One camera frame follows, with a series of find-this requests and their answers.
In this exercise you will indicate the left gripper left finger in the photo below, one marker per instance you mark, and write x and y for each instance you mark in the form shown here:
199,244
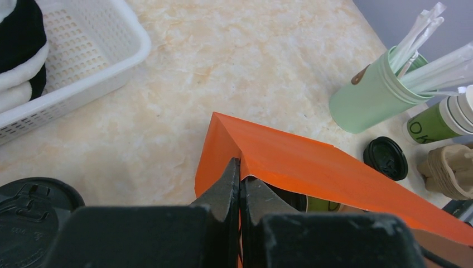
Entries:
201,234

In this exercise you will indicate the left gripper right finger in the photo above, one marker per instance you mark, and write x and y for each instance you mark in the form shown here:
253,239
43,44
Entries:
277,235

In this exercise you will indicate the green paper coffee cup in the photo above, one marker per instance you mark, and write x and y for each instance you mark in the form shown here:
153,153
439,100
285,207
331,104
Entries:
321,205

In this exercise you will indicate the orange paper bag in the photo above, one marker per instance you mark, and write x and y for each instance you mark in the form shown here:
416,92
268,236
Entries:
320,170

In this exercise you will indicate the black lid on table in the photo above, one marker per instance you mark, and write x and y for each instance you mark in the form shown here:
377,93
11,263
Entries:
385,156

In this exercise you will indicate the green straw holder cup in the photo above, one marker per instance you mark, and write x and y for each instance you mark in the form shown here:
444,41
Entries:
372,96

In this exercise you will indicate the cardboard cup carrier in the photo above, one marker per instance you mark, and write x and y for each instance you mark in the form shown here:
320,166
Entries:
448,170

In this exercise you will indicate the stack of paper cups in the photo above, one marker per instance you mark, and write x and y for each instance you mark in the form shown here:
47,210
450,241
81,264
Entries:
449,118

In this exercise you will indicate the white plastic basket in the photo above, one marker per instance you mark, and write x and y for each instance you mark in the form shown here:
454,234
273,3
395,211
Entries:
94,46

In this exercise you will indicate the white wrapped straws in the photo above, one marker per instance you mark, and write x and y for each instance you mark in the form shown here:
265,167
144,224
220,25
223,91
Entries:
436,53

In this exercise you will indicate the black white striped cloth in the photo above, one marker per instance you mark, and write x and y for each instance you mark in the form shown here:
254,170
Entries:
24,50

